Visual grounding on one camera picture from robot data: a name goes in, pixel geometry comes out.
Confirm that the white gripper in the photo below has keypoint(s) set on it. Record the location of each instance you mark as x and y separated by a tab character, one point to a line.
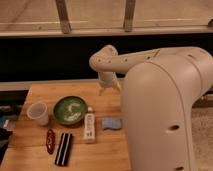
106	80

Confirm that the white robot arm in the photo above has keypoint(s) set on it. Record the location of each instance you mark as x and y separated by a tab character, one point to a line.
158	89

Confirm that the blue sponge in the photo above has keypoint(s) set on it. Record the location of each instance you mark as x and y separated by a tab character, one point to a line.
111	123

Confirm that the green ceramic bowl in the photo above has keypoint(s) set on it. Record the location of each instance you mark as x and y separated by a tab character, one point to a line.
70	110

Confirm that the white tube with cap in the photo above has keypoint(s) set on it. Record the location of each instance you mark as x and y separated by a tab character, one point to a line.
89	126

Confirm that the clear plastic cup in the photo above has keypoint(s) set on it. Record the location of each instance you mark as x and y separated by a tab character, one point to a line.
38	112

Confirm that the black white striped box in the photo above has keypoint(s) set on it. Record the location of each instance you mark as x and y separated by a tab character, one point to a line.
63	150

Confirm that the left metal frame post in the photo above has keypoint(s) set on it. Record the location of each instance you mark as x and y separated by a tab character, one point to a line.
63	16

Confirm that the metal frame post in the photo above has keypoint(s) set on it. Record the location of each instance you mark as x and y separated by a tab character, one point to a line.
129	15
63	16

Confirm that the right metal frame post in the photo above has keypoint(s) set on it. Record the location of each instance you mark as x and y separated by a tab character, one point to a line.
129	15

